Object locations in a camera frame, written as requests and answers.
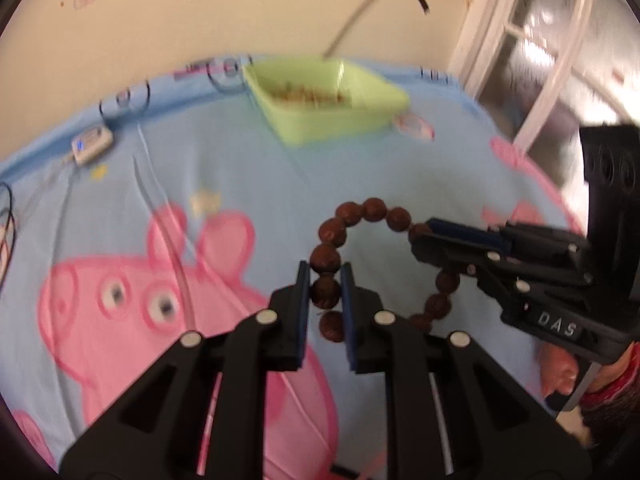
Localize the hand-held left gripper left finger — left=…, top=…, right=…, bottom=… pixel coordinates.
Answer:
left=59, top=260, right=312, bottom=480

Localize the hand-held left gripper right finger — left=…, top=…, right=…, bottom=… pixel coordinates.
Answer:
left=340, top=262, right=593, bottom=480

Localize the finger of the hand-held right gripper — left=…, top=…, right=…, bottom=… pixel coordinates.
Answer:
left=427, top=217, right=593, bottom=275
left=409, top=232, right=596, bottom=317

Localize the brown large-bead bracelet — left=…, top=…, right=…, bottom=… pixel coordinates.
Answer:
left=310, top=197, right=461, bottom=343

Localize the green rectangular dish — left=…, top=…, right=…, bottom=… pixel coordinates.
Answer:
left=242, top=57, right=411, bottom=148

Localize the person's right hand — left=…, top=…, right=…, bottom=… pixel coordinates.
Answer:
left=537, top=342, right=583, bottom=403

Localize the blue cartoon printed blanket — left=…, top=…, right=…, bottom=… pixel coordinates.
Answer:
left=0, top=52, right=591, bottom=480

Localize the white blanket controller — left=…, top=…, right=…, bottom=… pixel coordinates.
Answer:
left=70, top=127, right=113, bottom=165

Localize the white window frame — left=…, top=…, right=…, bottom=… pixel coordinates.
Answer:
left=450, top=0, right=640, bottom=151

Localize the grey wall cable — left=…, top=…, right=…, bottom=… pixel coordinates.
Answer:
left=321, top=0, right=398, bottom=59

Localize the black cable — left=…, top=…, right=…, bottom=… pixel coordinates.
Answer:
left=0, top=182, right=18, bottom=291

